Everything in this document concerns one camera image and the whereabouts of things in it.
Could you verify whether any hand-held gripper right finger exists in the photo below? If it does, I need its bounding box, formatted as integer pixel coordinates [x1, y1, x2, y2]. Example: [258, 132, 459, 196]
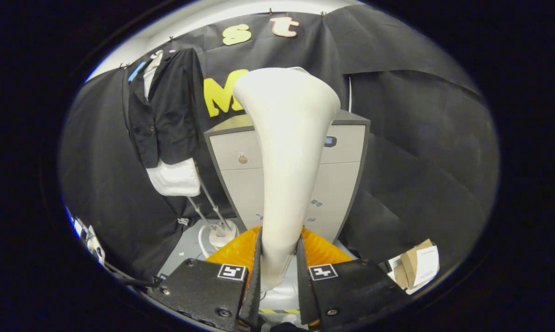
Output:
[297, 226, 400, 332]

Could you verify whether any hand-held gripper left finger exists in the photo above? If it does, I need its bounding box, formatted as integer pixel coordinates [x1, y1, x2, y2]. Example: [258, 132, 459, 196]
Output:
[149, 225, 263, 332]

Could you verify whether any white garment steamer base with poles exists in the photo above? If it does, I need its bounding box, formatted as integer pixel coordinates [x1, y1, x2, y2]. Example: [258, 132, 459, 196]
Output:
[185, 168, 239, 259]

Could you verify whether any white garment steamer nozzle with hose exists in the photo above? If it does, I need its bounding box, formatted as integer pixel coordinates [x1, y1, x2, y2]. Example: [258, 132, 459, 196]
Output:
[233, 67, 341, 292]

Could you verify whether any white shirt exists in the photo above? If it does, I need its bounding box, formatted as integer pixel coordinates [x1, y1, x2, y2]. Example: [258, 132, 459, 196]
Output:
[143, 55, 202, 197]

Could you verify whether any black suit jacket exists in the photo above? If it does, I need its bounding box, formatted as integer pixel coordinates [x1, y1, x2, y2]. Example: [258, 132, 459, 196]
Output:
[122, 47, 203, 169]

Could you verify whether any cardboard box with white label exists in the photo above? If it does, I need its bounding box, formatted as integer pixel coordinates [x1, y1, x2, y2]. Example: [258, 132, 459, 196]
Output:
[388, 238, 440, 295]

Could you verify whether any grey cabinet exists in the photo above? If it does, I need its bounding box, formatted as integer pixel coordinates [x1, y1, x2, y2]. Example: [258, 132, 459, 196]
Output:
[204, 110, 371, 245]

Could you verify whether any black backdrop cloth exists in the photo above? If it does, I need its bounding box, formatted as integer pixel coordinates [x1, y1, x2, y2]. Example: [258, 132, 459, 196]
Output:
[60, 4, 499, 282]

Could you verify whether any row of small backdrop clips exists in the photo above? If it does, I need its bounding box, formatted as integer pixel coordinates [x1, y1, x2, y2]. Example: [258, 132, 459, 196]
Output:
[118, 7, 328, 70]

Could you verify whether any thick black cable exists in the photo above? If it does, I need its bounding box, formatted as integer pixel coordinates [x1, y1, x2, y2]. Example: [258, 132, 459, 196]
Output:
[104, 262, 161, 287]

